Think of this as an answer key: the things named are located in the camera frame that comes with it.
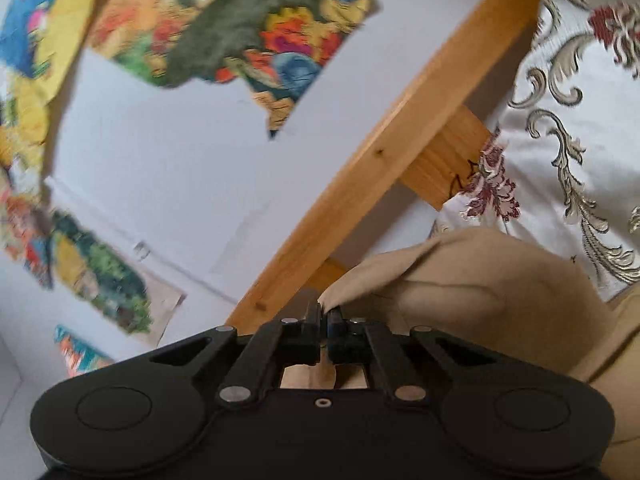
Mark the red orange wall picture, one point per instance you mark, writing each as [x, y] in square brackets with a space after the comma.
[24, 129]

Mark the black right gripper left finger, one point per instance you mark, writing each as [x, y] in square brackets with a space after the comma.
[275, 346]

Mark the green landscape wall picture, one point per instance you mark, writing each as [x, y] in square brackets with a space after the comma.
[134, 299]

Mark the wooden bed frame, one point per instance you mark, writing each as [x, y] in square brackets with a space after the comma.
[421, 142]

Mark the blue yellow wall picture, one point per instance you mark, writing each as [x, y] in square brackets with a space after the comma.
[40, 39]

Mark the white floral satin bedspread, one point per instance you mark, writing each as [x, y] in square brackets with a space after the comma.
[561, 169]

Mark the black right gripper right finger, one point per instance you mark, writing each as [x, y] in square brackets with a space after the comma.
[371, 345]

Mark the small teal wall picture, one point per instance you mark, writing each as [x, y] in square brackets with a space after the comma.
[79, 356]

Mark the beige jacket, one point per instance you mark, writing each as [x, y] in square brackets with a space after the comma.
[514, 298]

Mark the colourful floral wall picture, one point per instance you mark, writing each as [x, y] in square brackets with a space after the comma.
[277, 47]

